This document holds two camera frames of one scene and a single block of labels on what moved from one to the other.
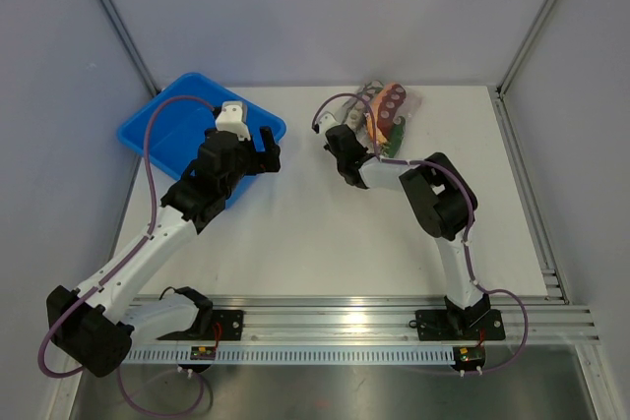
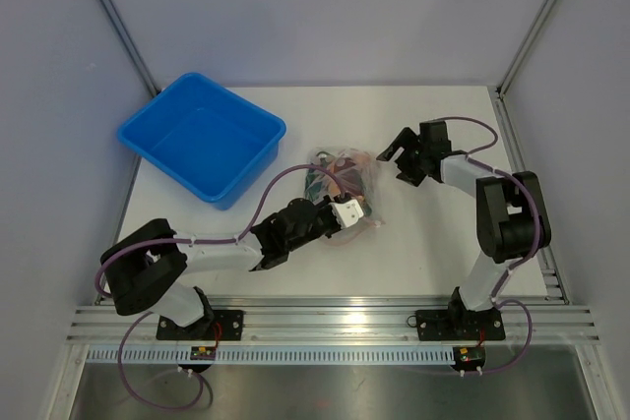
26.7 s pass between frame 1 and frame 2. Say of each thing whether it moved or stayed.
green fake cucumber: moved
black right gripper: moved
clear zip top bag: moved
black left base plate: stayed
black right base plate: stayed
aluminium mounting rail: stayed
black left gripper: moved
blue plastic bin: stayed
